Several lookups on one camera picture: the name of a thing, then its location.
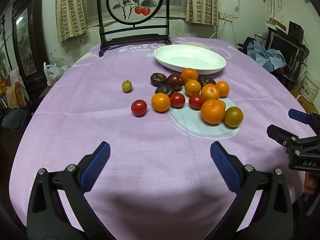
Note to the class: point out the black speaker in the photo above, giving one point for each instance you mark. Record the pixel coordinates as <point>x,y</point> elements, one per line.
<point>295,30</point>

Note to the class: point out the blue cloth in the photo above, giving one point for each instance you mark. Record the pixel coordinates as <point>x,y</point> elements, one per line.
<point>270,57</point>

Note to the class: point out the wicker basket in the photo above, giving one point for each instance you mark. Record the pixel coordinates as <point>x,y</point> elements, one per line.
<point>16,95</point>

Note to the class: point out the dark purple mangosteen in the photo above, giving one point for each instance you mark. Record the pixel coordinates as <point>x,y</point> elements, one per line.
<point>164,90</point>
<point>158,78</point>
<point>206,81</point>

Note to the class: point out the checked beige curtain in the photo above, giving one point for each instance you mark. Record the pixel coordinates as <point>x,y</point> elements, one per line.
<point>71,10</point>
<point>202,2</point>

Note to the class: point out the dark cloth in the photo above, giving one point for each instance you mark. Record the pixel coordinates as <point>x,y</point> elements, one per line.
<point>16,118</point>

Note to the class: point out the round painted table screen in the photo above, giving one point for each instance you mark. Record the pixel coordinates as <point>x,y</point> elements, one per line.
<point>128,5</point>

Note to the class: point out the white plastic bag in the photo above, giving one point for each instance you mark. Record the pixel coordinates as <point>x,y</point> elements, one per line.
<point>53,73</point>

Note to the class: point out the white oval plate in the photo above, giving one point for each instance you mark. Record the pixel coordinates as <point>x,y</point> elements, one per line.
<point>190,57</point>

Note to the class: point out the purple printed tablecloth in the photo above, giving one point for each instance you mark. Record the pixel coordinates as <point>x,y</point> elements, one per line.
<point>100,120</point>

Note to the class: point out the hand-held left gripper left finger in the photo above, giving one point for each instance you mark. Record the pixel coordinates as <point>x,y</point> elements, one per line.
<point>96,167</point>

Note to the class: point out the person's right hand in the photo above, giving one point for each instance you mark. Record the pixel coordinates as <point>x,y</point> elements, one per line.
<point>310,183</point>

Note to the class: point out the small yellow-green fruit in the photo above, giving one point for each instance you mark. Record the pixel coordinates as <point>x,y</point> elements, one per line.
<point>127,86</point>
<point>223,104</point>

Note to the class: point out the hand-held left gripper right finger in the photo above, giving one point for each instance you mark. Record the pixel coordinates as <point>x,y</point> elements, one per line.
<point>225,166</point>

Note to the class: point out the dark red tomato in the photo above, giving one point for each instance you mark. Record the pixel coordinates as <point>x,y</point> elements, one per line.
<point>175,81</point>

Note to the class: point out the dark framed painting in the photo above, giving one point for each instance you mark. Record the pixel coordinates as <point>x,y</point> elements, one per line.
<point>23,42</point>

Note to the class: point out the green orange mandarin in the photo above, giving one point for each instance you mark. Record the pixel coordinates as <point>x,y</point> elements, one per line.
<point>233,116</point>

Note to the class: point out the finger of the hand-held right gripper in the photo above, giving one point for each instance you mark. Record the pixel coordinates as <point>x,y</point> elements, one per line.
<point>277,132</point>
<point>297,115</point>

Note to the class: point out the black monitor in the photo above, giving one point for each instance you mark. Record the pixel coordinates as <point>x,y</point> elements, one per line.
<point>285,46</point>

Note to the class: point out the white power strip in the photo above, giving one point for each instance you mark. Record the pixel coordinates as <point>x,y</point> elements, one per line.
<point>226,17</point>

